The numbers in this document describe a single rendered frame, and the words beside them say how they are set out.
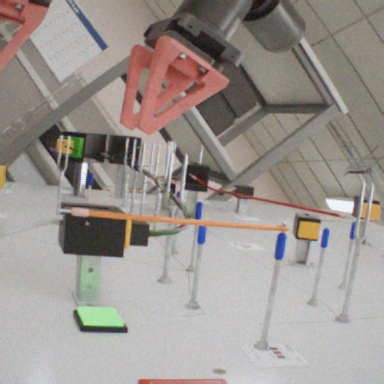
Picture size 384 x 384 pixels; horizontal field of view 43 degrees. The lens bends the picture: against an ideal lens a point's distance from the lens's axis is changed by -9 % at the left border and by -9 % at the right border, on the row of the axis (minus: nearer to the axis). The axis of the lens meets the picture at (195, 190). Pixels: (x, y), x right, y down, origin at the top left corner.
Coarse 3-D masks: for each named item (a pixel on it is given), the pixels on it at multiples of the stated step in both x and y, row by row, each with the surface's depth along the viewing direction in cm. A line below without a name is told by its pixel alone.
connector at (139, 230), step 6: (132, 222) 48; (138, 222) 48; (144, 222) 49; (132, 228) 47; (138, 228) 47; (144, 228) 48; (132, 234) 47; (138, 234) 47; (144, 234) 48; (132, 240) 47; (138, 240) 47; (144, 240) 48
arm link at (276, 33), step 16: (288, 0) 49; (256, 16) 49; (272, 16) 48; (288, 16) 49; (256, 32) 51; (272, 32) 50; (288, 32) 50; (304, 32) 52; (272, 48) 53; (288, 48) 52
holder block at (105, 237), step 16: (64, 208) 45; (96, 208) 47; (112, 208) 48; (64, 224) 44; (80, 224) 45; (96, 224) 45; (112, 224) 46; (64, 240) 44; (80, 240) 45; (96, 240) 45; (112, 240) 46; (112, 256) 46
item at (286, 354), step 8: (248, 344) 42; (272, 344) 42; (280, 344) 42; (288, 344) 42; (248, 352) 40; (256, 352) 40; (264, 352) 40; (272, 352) 40; (280, 352) 40; (288, 352) 41; (296, 352) 41; (256, 360) 38; (264, 360) 39; (272, 360) 39; (280, 360) 39; (288, 360) 39; (296, 360) 39; (304, 360) 39; (256, 368) 37; (264, 368) 37
